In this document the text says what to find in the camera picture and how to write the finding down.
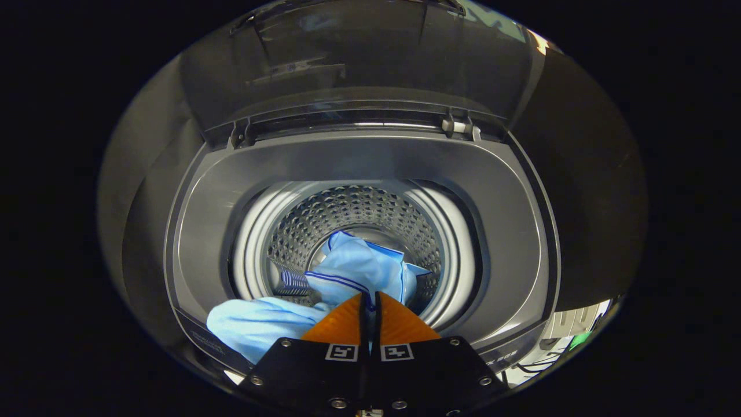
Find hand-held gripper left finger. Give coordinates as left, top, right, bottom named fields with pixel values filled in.
left=239, top=292, right=369, bottom=417

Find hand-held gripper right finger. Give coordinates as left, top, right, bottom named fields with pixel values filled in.
left=369, top=291, right=510, bottom=417

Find light blue polo shirt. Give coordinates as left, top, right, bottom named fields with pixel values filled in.
left=207, top=231, right=432, bottom=364

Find dark washing machine lid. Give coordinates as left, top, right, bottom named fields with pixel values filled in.
left=179, top=0, right=548, bottom=145

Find white power strip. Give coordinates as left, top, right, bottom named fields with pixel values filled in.
left=543, top=300, right=611, bottom=341

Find black floor cables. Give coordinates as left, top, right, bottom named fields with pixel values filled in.
left=509, top=342, right=574, bottom=380

